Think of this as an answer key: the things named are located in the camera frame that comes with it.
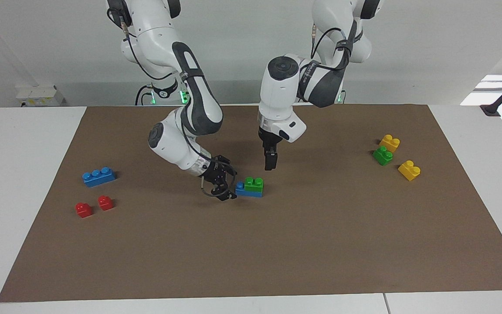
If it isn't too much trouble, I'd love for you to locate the blue three-stud block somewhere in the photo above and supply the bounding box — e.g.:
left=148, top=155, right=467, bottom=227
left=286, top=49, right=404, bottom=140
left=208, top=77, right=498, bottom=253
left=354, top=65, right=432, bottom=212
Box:
left=82, top=167, right=116, bottom=188
left=235, top=181, right=264, bottom=198

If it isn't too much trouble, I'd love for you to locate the green two-stud block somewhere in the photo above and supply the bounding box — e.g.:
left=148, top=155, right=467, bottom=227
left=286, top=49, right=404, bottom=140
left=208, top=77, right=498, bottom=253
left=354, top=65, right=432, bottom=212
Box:
left=372, top=146, right=394, bottom=166
left=244, top=177, right=264, bottom=193

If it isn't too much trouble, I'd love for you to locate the yellow two-stud block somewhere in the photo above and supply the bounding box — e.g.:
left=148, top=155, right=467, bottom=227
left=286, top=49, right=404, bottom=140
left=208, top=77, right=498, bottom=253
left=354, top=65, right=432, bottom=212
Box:
left=379, top=134, right=400, bottom=153
left=397, top=160, right=421, bottom=181

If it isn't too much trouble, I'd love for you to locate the brown table mat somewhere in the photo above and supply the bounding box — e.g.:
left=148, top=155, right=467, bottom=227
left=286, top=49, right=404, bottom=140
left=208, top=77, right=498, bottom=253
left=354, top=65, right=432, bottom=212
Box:
left=0, top=104, right=502, bottom=303

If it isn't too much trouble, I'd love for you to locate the white socket box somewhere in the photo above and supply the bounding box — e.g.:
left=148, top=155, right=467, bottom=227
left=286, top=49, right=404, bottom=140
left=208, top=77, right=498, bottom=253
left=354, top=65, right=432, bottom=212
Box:
left=15, top=85, right=65, bottom=107

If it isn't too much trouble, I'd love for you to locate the black right base cable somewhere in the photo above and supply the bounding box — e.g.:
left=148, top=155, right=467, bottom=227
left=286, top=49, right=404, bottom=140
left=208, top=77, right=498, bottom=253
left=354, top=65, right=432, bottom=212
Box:
left=136, top=85, right=153, bottom=106

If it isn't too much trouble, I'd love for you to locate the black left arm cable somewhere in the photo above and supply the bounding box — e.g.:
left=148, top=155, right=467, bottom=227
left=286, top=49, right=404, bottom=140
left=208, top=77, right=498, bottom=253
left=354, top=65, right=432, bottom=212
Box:
left=311, top=24, right=358, bottom=59

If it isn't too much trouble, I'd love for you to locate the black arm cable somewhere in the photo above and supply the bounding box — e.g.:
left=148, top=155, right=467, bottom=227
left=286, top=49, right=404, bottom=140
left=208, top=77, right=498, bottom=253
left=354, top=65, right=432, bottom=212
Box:
left=311, top=24, right=358, bottom=59
left=106, top=7, right=237, bottom=198

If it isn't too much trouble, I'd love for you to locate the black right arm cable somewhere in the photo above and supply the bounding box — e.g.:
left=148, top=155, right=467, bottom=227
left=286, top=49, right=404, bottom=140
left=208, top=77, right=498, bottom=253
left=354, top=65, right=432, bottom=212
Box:
left=106, top=7, right=237, bottom=198

